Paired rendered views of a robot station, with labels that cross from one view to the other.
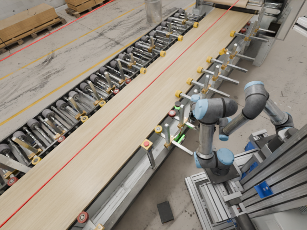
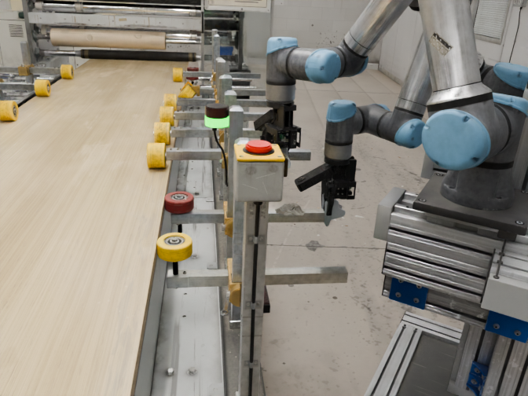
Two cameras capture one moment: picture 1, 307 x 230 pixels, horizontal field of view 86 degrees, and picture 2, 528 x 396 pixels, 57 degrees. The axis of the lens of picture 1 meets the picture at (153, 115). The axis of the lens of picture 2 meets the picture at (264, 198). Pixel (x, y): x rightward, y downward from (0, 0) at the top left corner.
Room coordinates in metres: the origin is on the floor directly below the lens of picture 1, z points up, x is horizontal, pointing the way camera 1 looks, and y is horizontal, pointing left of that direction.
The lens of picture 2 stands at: (0.19, 0.66, 1.45)
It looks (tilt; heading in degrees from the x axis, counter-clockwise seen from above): 23 degrees down; 305
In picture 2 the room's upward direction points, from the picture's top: 3 degrees clockwise
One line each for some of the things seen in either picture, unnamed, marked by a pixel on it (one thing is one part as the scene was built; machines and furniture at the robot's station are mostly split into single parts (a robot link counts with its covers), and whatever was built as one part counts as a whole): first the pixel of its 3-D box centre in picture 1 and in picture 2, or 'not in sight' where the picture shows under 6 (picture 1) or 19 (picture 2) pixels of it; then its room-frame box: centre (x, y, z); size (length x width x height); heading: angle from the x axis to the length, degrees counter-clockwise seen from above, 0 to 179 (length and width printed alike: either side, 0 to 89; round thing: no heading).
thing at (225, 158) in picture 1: (223, 158); (491, 123); (0.38, -0.43, 1.21); 0.13 x 0.12 x 0.14; 82
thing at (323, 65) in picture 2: (199, 110); (317, 64); (0.78, -0.37, 1.28); 0.11 x 0.11 x 0.08; 82
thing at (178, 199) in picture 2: (172, 115); (179, 214); (1.08, -0.21, 0.85); 0.08 x 0.08 x 0.11
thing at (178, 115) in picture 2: (218, 75); (226, 115); (1.47, -0.87, 0.95); 0.50 x 0.04 x 0.04; 43
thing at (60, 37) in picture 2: (235, 2); (138, 39); (3.12, -1.81, 1.05); 1.43 x 0.12 x 0.12; 43
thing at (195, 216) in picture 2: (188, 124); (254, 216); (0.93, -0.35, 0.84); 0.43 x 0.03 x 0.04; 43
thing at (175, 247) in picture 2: (158, 131); (175, 260); (0.91, -0.02, 0.85); 0.08 x 0.08 x 0.11
